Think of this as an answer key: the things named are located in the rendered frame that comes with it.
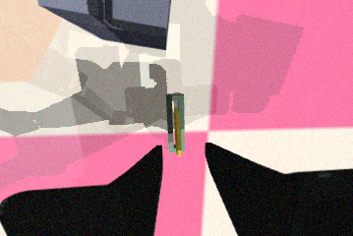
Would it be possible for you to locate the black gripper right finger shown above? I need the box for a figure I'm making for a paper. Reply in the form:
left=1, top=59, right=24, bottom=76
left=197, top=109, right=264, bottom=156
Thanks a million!
left=205, top=143, right=353, bottom=236

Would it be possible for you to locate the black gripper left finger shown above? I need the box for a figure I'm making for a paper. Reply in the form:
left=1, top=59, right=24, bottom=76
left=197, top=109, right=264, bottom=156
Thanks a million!
left=0, top=145, right=163, bottom=236

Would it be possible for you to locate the dark grey box wall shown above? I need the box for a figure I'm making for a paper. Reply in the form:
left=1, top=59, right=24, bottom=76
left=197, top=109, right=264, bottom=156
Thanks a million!
left=68, top=0, right=171, bottom=50

